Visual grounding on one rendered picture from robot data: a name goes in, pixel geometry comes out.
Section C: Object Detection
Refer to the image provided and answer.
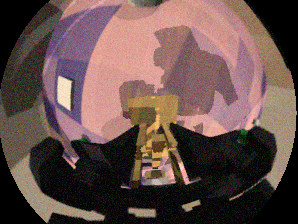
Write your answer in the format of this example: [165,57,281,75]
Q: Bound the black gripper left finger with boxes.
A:
[71,125,140,188]

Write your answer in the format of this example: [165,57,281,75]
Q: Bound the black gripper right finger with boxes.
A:
[170,123,241,183]

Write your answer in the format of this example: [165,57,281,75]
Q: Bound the small grey ball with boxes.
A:
[253,120,259,127]

